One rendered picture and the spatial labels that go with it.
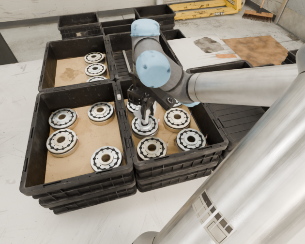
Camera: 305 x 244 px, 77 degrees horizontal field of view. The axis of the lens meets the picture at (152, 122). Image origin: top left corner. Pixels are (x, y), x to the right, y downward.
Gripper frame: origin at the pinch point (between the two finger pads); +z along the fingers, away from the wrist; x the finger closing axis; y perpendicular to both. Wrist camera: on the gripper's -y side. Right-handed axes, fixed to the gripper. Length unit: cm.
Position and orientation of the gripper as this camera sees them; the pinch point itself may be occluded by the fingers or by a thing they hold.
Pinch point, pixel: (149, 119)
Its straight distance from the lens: 74.1
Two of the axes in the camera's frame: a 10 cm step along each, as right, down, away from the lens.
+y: -8.7, -3.9, 3.2
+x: -5.0, 6.3, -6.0
